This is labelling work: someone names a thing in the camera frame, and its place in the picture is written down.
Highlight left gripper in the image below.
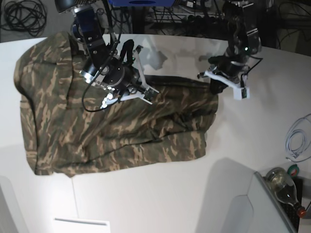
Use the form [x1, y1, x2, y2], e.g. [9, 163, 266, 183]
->
[208, 48, 249, 83]

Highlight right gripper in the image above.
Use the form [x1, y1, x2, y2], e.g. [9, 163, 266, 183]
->
[82, 40, 146, 98]

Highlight camouflage t-shirt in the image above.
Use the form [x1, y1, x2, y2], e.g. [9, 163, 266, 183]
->
[14, 32, 218, 177]

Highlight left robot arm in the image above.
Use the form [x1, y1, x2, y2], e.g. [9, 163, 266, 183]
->
[208, 0, 261, 81]

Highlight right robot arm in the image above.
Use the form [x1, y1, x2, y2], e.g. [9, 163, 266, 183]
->
[55, 0, 149, 96]

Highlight blue bin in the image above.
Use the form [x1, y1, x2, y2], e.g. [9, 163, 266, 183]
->
[108, 0, 180, 7]

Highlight green tape roll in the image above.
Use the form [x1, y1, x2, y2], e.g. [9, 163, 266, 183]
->
[287, 164, 300, 178]

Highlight clear plastic bottle red cap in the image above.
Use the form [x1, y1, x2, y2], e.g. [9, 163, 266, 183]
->
[265, 167, 307, 218]

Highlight black mesh tray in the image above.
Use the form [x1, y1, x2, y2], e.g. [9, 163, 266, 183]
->
[279, 177, 304, 231]

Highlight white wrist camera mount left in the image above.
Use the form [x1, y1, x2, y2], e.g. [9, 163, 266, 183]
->
[197, 70, 250, 100]

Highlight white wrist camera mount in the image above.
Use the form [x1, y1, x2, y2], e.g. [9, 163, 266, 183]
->
[101, 45, 159, 109]
[197, 70, 250, 100]

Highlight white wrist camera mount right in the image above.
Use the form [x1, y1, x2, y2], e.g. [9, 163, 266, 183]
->
[101, 45, 159, 109]

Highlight coiled white cable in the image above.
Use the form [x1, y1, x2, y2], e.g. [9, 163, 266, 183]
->
[284, 115, 311, 162]

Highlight coiled black cable bundle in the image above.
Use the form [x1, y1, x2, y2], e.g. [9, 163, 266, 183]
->
[1, 0, 48, 37]

